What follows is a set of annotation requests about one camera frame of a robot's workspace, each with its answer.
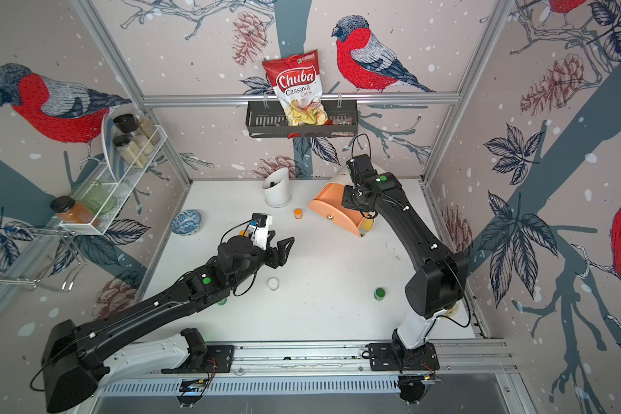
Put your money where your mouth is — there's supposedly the yellow drawer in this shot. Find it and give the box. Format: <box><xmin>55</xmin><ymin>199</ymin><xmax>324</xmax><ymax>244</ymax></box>
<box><xmin>359</xmin><ymin>217</ymin><xmax>375</xmax><ymax>235</ymax></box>

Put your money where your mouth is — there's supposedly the pink top drawer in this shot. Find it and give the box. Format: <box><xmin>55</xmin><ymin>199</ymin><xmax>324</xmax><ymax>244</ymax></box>
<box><xmin>308</xmin><ymin>182</ymin><xmax>365</xmax><ymax>236</ymax></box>

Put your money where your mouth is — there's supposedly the round white drawer cabinet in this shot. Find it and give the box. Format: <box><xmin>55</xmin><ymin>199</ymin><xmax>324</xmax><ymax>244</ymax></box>
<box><xmin>355</xmin><ymin>172</ymin><xmax>397</xmax><ymax>232</ymax></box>

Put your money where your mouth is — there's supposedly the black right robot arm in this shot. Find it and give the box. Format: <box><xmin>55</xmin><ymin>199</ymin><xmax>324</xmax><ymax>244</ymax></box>
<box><xmin>343</xmin><ymin>172</ymin><xmax>467</xmax><ymax>360</ymax></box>

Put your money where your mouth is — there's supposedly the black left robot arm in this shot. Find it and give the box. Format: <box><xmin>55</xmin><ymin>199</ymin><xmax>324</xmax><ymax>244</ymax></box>
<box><xmin>41</xmin><ymin>236</ymin><xmax>295</xmax><ymax>413</ymax></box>

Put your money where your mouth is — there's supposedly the green paint can right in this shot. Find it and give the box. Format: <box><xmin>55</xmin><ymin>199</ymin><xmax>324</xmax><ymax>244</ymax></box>
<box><xmin>374</xmin><ymin>287</ymin><xmax>386</xmax><ymax>301</ymax></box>

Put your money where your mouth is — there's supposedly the white utensil holder cup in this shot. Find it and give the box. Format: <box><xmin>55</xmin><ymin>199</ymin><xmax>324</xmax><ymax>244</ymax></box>
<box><xmin>262</xmin><ymin>167</ymin><xmax>292</xmax><ymax>208</ymax></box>

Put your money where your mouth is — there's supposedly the blue patterned bowl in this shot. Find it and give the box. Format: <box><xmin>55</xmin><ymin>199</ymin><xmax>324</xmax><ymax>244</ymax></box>
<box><xmin>169</xmin><ymin>210</ymin><xmax>202</xmax><ymax>236</ymax></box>

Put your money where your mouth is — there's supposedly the red Chuba chips bag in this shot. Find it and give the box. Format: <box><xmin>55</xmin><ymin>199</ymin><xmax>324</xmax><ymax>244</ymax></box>
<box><xmin>263</xmin><ymin>50</ymin><xmax>329</xmax><ymax>127</ymax></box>

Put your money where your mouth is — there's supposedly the floral patterned plate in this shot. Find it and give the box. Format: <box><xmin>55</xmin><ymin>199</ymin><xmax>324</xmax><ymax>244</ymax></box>
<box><xmin>444</xmin><ymin>301</ymin><xmax>462</xmax><ymax>317</ymax></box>

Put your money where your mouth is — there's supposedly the green glass cup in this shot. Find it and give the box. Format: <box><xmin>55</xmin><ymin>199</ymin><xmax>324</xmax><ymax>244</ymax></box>
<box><xmin>70</xmin><ymin>180</ymin><xmax>116</xmax><ymax>216</ymax></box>

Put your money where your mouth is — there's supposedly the white plate on shelf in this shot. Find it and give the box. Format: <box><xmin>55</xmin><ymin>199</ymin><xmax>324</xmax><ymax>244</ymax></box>
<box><xmin>101</xmin><ymin>113</ymin><xmax>122</xmax><ymax>182</ymax></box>

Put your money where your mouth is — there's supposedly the black lid spice jar lower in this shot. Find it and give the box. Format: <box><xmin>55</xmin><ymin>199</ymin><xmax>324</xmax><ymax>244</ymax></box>
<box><xmin>112</xmin><ymin>135</ymin><xmax>147</xmax><ymax>169</ymax></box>

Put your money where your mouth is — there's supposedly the black lid spice jar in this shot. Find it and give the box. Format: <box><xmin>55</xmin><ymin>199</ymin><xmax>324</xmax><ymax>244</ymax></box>
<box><xmin>112</xmin><ymin>135</ymin><xmax>147</xmax><ymax>169</ymax></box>
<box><xmin>113</xmin><ymin>114</ymin><xmax>155</xmax><ymax>155</ymax></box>

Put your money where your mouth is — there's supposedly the black lid spice jar upper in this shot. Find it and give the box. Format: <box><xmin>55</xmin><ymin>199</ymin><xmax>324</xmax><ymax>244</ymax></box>
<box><xmin>113</xmin><ymin>114</ymin><xmax>155</xmax><ymax>155</ymax></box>

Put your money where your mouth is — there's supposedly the orange sauce jar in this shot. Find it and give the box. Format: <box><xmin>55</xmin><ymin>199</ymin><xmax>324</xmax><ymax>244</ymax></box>
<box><xmin>49</xmin><ymin>196</ymin><xmax>100</xmax><ymax>226</ymax></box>

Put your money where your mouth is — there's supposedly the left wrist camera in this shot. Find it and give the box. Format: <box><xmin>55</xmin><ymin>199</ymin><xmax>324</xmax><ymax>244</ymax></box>
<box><xmin>246</xmin><ymin>213</ymin><xmax>273</xmax><ymax>250</ymax></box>

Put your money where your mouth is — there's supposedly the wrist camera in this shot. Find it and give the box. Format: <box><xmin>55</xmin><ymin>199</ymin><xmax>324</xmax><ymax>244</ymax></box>
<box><xmin>347</xmin><ymin>154</ymin><xmax>377</xmax><ymax>186</ymax></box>
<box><xmin>246</xmin><ymin>213</ymin><xmax>273</xmax><ymax>250</ymax></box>

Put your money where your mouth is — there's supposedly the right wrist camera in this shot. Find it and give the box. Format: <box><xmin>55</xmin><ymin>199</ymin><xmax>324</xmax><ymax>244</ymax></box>
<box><xmin>347</xmin><ymin>154</ymin><xmax>377</xmax><ymax>186</ymax></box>

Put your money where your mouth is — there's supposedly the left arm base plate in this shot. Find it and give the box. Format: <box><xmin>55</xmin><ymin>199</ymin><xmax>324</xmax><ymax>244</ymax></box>
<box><xmin>160</xmin><ymin>345</ymin><xmax>235</xmax><ymax>374</ymax></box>

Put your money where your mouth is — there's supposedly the black wire wall basket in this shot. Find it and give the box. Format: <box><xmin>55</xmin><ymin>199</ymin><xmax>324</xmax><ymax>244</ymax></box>
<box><xmin>245</xmin><ymin>100</ymin><xmax>359</xmax><ymax>138</ymax></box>

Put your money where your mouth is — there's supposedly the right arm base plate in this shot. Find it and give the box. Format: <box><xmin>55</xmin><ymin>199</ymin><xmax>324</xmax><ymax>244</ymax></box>
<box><xmin>365</xmin><ymin>343</ymin><xmax>440</xmax><ymax>372</ymax></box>

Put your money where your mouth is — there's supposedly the white wire wall shelf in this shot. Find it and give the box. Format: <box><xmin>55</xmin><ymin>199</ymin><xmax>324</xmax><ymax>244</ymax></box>
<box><xmin>60</xmin><ymin>125</ymin><xmax>168</xmax><ymax>236</ymax></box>

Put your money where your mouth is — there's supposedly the metal wire hook rack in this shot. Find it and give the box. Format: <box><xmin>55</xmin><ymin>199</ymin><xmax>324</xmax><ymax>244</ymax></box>
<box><xmin>0</xmin><ymin>229</ymin><xmax>87</xmax><ymax>293</ymax></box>

